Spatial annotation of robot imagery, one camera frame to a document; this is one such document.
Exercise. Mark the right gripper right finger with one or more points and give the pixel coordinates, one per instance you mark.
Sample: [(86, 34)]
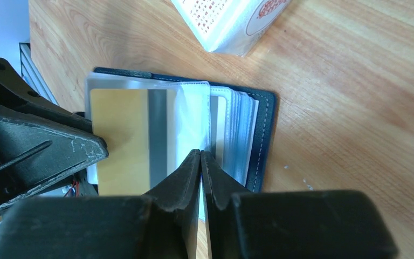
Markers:
[(220, 213)]

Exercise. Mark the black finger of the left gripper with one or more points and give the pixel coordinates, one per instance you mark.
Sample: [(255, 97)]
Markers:
[(41, 143)]

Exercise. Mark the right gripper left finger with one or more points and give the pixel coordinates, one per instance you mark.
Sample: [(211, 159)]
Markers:
[(172, 221)]

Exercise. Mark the navy blue card holder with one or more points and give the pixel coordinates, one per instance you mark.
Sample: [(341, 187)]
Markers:
[(234, 123)]

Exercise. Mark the gold credit card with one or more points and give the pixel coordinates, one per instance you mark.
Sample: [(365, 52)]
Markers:
[(138, 127)]

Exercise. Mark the red patterned tissue pack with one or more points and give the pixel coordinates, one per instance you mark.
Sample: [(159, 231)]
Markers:
[(229, 27)]

